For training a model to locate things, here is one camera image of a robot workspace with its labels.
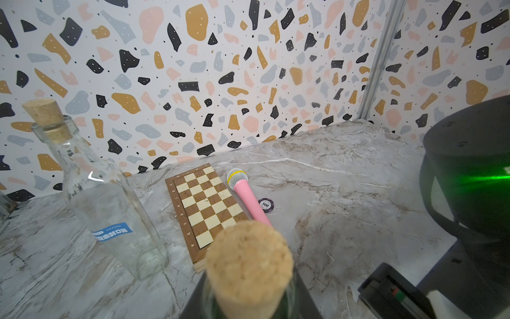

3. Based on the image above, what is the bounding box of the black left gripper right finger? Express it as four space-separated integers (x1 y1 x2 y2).
294 271 323 319

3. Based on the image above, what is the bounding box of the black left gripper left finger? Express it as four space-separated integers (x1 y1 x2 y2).
179 275 211 319

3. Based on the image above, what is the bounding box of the clear glass bottle with cork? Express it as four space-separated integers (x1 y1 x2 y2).
201 220 298 318

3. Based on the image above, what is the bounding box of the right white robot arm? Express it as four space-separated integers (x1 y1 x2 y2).
419 96 509 318

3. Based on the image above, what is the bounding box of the glass bottle blue label back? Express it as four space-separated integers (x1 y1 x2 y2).
23 99 168 280

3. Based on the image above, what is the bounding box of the glass bottle blue label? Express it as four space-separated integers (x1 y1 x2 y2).
0 191 18 225
23 99 168 280

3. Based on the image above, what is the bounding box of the glass bottle blue label left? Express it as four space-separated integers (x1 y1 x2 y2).
0 191 18 225

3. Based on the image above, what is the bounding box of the wooden chessboard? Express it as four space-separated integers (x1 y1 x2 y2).
165 163 248 272

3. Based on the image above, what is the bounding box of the purple poker chip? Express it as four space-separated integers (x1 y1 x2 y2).
258 198 275 213

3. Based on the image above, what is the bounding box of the pink toy microphone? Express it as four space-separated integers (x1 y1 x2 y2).
227 168 272 227

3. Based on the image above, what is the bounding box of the right metal corner post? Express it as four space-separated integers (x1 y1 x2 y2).
358 0 406 120

